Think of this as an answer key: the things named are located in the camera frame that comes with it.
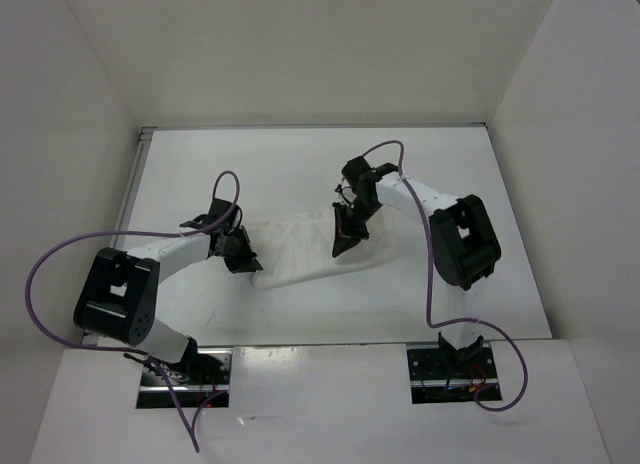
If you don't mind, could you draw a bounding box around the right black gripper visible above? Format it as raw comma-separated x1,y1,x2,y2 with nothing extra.
332,197,380,258

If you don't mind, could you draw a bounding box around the white pleated skirt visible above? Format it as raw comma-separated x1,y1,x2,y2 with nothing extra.
246,209,397,290

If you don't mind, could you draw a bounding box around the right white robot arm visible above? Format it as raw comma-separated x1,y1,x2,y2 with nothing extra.
332,156,502,377

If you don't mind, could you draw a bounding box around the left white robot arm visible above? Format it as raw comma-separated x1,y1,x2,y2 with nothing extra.
73,198,262,384

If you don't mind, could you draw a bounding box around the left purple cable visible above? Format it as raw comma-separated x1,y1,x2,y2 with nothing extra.
24,170,244,453

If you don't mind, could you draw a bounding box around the purple cable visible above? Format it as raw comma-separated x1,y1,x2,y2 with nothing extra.
24,170,244,453
362,140,530,413

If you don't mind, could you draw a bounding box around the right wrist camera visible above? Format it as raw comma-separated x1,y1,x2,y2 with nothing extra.
372,163,398,176

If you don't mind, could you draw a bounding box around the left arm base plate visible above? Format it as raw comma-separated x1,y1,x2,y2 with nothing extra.
136,348,233,410

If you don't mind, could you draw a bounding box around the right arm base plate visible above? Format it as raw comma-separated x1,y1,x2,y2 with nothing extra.
406,345,502,404

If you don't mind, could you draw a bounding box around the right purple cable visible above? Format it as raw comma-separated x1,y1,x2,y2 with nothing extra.
362,140,530,413

